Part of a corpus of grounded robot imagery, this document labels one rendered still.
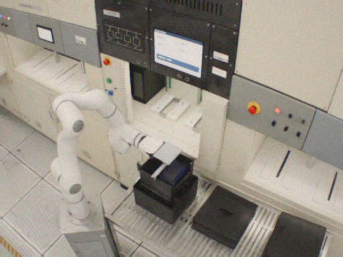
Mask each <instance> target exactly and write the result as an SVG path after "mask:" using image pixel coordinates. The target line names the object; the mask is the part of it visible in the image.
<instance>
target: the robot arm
mask: <svg viewBox="0 0 343 257"><path fill-rule="evenodd" d="M79 110H95V111H97V112H98V113H99V114H100V115H101V116H102V117H103V118H104V119H105V120H106V121H107V122H108V123H109V133H108V137H109V143H110V144H111V146H112V147H113V149H114V150H116V151H117V152H118V153H120V154H122V155H124V154H125V153H126V152H127V151H128V150H129V148H130V147H131V146H134V147H137V148H138V149H139V150H140V151H141V152H142V153H144V155H147V156H148V157H149V158H150V159H156V158H155V157H154V156H153V155H154V154H155V152H156V151H157V150H158V149H159V148H160V147H161V146H162V145H163V144H165V143H166V142H161V141H160V140H158V139H155V138H153V137H150V136H146V135H145V134H144V133H142V132H140V131H138V130H136V129H134V128H132V127H130V126H128V125H126V124H125V123H126V118H125V115H124V114H123V113H122V112H121V110H120V109H119V108H118V106H117V105H116V104H115V103H114V102H113V101H112V99H111V98H110V97H109V95H108V94H107V93H106V92H105V91H104V90H102V89H100V88H97V89H94V90H90V91H87V92H76V93H64V94H61V95H59V96H57V97H56V98H55V99H54V102H53V111H54V113H55V114H56V116H57V117H58V118H59V119H60V122H61V123H62V126H63V131H62V132H60V134H59V135H58V139H57V153H58V158H56V159H54V160H53V161H52V164H51V172H52V175H53V177H54V179H55V181H56V183H57V185H58V187H59V188H60V190H61V192H62V194H63V196H64V198H65V200H66V203H67V204H68V207H67V208H66V217H67V218H68V220H69V221H70V222H72V223H73V224H76V225H77V226H80V225H85V224H89V223H90V222H91V221H92V220H93V218H94V216H95V215H96V212H95V207H94V205H93V203H91V202H90V201H89V200H86V199H85V196H84V192H83V190H82V184H83V182H82V176H81V172H80V167H79V164H78V158H77V148H76V142H77V138H78V136H79V135H81V134H82V132H83V131H84V128H85V120H84V117H83V114H82V113H81V112H80V111H79Z"/></svg>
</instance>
